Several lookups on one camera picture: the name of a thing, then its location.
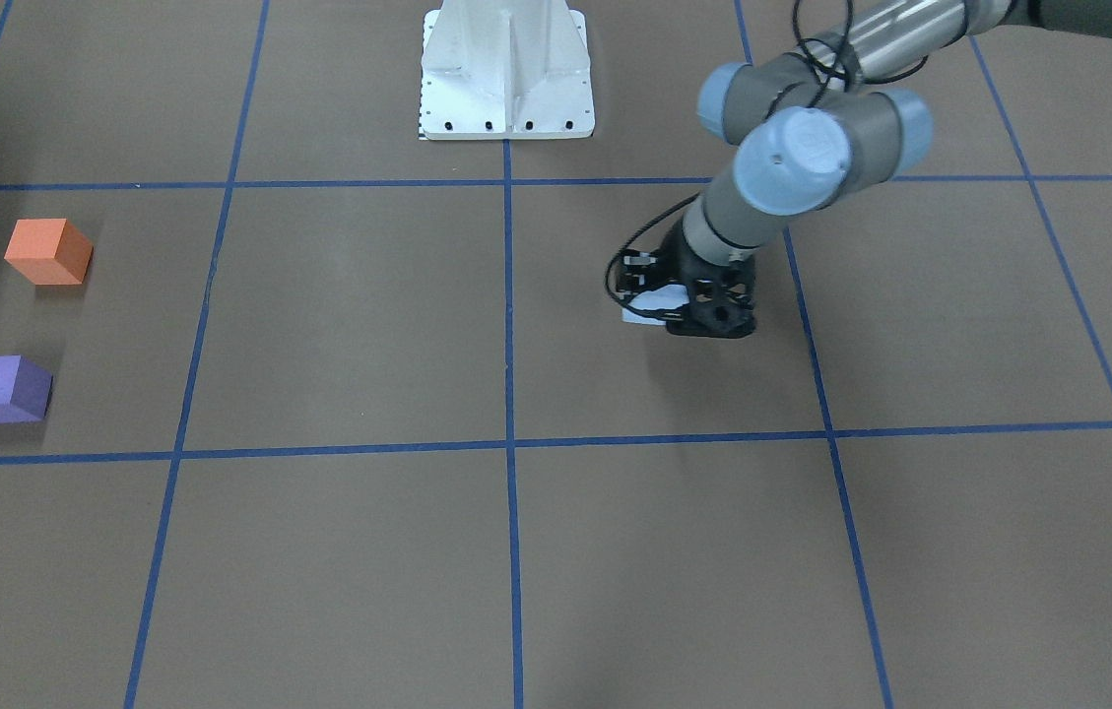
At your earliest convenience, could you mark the purple foam block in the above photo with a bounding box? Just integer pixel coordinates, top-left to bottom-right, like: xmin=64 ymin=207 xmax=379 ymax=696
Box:
xmin=0 ymin=355 xmax=54 ymax=423

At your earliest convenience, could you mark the orange foam block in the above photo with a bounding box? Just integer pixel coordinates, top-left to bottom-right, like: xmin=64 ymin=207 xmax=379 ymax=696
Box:
xmin=3 ymin=219 xmax=95 ymax=287

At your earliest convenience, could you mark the white camera stand pedestal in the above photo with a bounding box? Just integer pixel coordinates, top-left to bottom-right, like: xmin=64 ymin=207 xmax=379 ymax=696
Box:
xmin=418 ymin=1 xmax=596 ymax=141

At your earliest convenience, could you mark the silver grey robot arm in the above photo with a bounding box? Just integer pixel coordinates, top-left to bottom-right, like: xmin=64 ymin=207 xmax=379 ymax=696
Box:
xmin=605 ymin=1 xmax=1112 ymax=340

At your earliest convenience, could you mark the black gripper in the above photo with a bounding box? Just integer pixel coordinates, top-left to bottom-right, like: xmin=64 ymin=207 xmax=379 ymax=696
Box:
xmin=617 ymin=219 xmax=756 ymax=339

